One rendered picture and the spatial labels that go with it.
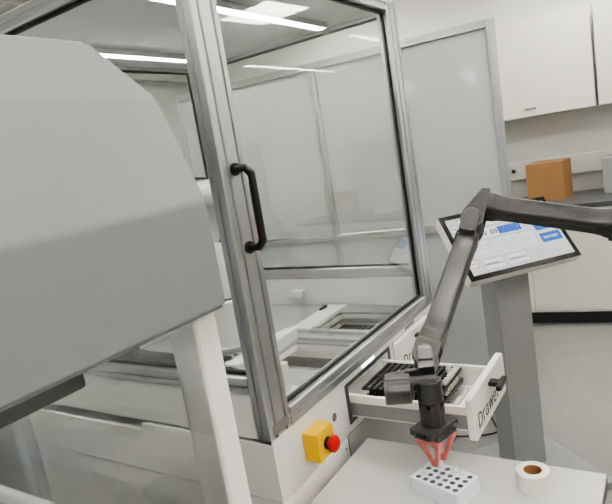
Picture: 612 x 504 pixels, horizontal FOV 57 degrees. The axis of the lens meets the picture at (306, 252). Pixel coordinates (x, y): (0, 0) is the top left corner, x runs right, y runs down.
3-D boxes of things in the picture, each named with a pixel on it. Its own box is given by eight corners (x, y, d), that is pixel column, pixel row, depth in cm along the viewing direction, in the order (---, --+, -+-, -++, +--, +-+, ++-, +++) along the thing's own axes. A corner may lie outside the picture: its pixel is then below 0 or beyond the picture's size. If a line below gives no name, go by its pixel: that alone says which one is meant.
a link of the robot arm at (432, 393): (441, 379, 122) (439, 369, 128) (409, 381, 123) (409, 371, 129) (445, 409, 123) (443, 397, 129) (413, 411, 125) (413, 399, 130)
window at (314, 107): (419, 295, 199) (381, 12, 183) (283, 404, 129) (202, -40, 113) (417, 295, 199) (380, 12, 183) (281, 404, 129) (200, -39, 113)
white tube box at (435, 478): (480, 491, 123) (479, 475, 123) (459, 511, 118) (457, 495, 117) (433, 474, 133) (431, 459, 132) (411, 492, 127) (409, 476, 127)
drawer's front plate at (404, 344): (434, 343, 199) (430, 313, 197) (402, 377, 176) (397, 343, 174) (429, 343, 200) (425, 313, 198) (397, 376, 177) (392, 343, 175)
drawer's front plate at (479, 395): (506, 389, 156) (502, 352, 154) (477, 442, 132) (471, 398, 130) (499, 389, 157) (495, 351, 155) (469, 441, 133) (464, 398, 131)
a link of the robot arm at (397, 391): (431, 342, 127) (433, 356, 134) (379, 346, 129) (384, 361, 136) (437, 394, 120) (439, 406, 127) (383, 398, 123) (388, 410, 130)
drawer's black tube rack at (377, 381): (464, 389, 156) (461, 367, 155) (443, 419, 142) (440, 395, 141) (390, 382, 169) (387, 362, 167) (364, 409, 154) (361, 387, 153)
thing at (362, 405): (497, 386, 155) (495, 365, 154) (470, 432, 134) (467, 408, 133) (367, 375, 177) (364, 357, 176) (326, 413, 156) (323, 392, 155)
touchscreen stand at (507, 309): (617, 486, 233) (599, 245, 216) (525, 522, 221) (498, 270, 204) (535, 435, 281) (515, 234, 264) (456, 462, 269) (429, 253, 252)
